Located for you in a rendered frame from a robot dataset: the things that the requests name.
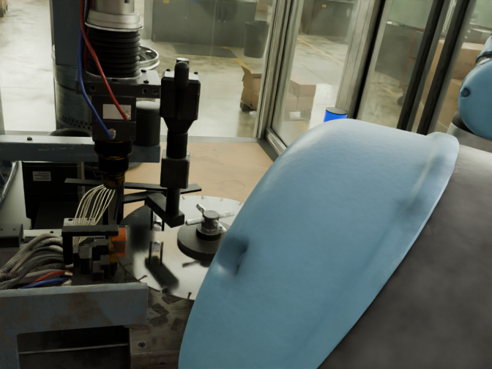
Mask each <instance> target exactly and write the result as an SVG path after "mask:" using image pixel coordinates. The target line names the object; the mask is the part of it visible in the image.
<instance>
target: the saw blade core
mask: <svg viewBox="0 0 492 369"><path fill-rule="evenodd" d="M182 198H183V199H184V200H183V199H182ZM221 199H222V198H220V197H214V196H206V195H203V199H201V195H184V196H182V197H181V196H180V202H179V210H180V211H182V212H183V213H184V214H185V218H184V223H185V221H186V220H191V219H195V218H199V217H202V213H201V212H200V211H199V210H198V209H197V208H196V204H200V205H202V207H203V208H205V210H214V211H216V212H217V213H218V214H220V213H223V212H230V211H234V216H232V217H226V218H222V219H219V221H220V222H223V223H226V224H228V225H230V226H231V224H232V223H233V221H234V219H235V217H236V216H237V214H238V213H239V210H240V209H241V208H242V206H243V204H244V203H242V204H241V202H239V201H235V200H231V199H227V198H223V200H222V201H221ZM240 204H241V206H239V205H240ZM150 214H151V209H150V208H148V206H147V205H146V206H145V205H143V206H141V207H139V208H137V209H135V210H134V211H132V212H131V213H130V214H129V215H127V216H126V217H125V218H124V219H123V220H122V221H121V222H120V224H119V228H126V237H127V238H126V241H115V243H114V244H113V249H114V252H115V255H116V257H117V259H118V261H119V263H120V264H121V265H122V267H123V268H124V269H125V270H126V271H127V272H128V273H129V274H130V275H131V276H132V277H134V278H135V279H136V280H137V281H139V282H140V283H142V282H147V283H148V287H150V288H152V289H154V290H155V291H159V292H161V291H162V290H163V287H165V286H166V287H167V288H165V289H164V290H163V291H162V293H163V294H167V295H169V296H172V297H177V298H180V299H187V298H188V294H189V293H191V295H190V298H189V300H191V301H195V298H196V297H197V294H198V291H199V289H200V287H201V284H202V282H203V280H204V278H205V275H206V273H207V271H208V269H209V266H210V264H211V262H212V260H213V258H205V257H200V256H195V255H193V254H191V253H189V252H187V251H186V250H184V249H183V248H181V246H180V245H179V243H178V241H177V233H178V230H179V228H180V227H181V225H180V226H177V227H174V228H170V227H169V226H168V225H167V224H166V223H165V230H164V231H154V226H153V230H152V231H150ZM135 215H137V216H135ZM122 250H123V251H122ZM129 264H132V265H129ZM142 278H143V279H142Z"/></svg>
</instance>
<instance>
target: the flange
mask: <svg viewBox="0 0 492 369"><path fill-rule="evenodd" d="M219 223H220V224H221V225H222V226H223V227H224V228H225V229H226V233H227V232H228V230H229V228H230V225H228V224H226V223H223V222H220V221H219ZM201 226H202V225H201V223H199V224H195V225H189V226H186V225H185V224H184V225H182V226H181V227H180V228H179V230H178V233H177V241H178V243H179V245H180V246H181V248H183V249H184V250H186V251H187V252H189V253H191V254H193V255H195V256H200V257H205V258H214V257H215V254H216V252H217V250H218V248H219V246H220V244H221V242H222V241H223V239H224V237H225V235H226V233H225V234H222V233H220V232H219V231H218V230H216V231H213V232H208V231H205V230H203V229H202V227H201Z"/></svg>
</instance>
